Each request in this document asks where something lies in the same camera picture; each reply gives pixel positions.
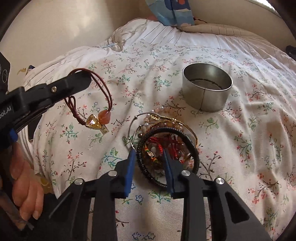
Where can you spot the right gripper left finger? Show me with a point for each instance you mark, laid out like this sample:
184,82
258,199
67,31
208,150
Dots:
125,170

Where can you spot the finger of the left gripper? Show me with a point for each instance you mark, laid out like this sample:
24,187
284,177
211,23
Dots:
67,86

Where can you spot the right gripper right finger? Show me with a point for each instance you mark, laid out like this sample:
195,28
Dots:
173,170

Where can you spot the thin silver bangle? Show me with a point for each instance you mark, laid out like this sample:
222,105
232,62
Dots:
131,137

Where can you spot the person's left hand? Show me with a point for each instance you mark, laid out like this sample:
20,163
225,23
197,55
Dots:
27,192

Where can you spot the floral white bedsheet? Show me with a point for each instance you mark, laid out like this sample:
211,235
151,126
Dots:
250,142

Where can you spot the round silver metal tin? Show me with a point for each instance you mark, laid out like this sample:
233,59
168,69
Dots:
205,87

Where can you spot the blue cartoon curtain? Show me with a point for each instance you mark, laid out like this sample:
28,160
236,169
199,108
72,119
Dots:
176,13

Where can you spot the black camera box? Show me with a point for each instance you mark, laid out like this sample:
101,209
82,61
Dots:
4,73

